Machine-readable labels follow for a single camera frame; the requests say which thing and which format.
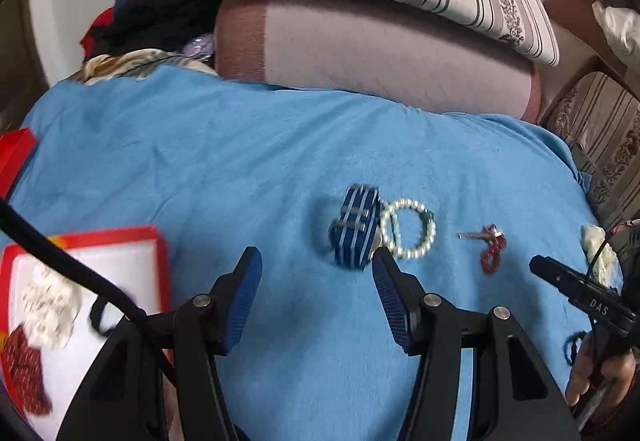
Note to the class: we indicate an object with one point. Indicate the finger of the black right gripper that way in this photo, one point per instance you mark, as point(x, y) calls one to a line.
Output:
point(599, 303)

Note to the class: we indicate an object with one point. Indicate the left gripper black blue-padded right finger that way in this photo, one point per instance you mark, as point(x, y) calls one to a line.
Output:
point(401, 295)

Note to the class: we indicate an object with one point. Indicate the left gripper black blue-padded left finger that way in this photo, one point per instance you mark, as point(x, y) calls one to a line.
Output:
point(233, 296)

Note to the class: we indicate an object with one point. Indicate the red polka dot scrunchie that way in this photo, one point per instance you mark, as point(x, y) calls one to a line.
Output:
point(22, 364)

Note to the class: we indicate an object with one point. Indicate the person's right hand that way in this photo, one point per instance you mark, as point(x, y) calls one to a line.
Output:
point(620, 368)

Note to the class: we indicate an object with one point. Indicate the cream lace scrunchie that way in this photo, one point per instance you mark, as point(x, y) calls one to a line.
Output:
point(603, 264)

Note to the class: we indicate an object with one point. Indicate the blue striped hair clip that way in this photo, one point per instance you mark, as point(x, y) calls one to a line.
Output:
point(354, 233)

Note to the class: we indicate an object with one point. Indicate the red plaid scrunchie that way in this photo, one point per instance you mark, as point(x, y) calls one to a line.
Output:
point(626, 226)

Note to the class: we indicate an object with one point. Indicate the red bead hair pin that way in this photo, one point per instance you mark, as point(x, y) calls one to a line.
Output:
point(495, 241)

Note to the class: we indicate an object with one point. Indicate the blue blanket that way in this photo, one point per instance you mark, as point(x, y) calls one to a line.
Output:
point(218, 166)

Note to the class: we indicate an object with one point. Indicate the red-rimmed white tray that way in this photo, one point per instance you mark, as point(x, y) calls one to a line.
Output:
point(134, 259)

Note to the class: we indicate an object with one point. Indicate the white lace scrunchie in tray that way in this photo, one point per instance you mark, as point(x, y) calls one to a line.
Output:
point(51, 304)

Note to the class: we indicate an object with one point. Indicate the striped floral side pillow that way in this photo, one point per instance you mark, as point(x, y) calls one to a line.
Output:
point(598, 119)

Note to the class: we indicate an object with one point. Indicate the pink quilted pillow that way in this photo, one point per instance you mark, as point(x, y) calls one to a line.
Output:
point(374, 47)

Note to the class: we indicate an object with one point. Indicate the red box lid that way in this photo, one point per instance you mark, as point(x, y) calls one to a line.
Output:
point(15, 148)

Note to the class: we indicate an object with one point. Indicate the beige patterned cloth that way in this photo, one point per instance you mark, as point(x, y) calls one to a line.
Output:
point(138, 64)

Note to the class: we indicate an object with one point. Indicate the white cloth bundle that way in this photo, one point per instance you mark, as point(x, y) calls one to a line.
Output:
point(621, 29)

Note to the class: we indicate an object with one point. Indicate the black and red clothes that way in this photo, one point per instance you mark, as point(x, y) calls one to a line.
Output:
point(131, 25)

